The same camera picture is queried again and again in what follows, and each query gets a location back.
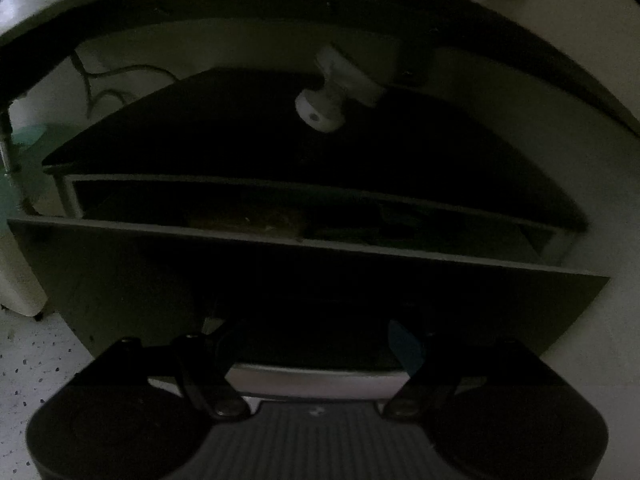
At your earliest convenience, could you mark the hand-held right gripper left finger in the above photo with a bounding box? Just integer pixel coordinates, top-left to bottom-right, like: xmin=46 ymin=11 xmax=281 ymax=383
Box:
xmin=74 ymin=317 xmax=252 ymax=421

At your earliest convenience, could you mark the thin dark cable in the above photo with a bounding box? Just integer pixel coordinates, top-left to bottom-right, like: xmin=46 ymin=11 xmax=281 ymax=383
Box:
xmin=69 ymin=51 xmax=177 ymax=112

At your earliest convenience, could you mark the white round stool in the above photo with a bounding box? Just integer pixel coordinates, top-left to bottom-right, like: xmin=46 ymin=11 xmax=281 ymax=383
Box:
xmin=231 ymin=361 xmax=412 ymax=402

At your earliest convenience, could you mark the light green basin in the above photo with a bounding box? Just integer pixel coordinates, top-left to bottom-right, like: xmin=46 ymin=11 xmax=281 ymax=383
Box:
xmin=9 ymin=124 xmax=52 ymax=153

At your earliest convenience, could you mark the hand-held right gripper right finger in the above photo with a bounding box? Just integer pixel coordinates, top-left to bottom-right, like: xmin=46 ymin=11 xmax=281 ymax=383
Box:
xmin=382 ymin=316 xmax=532 ymax=421

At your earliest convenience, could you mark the black drawer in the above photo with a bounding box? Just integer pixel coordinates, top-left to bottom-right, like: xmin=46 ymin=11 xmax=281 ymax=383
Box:
xmin=7 ymin=174 xmax=612 ymax=362

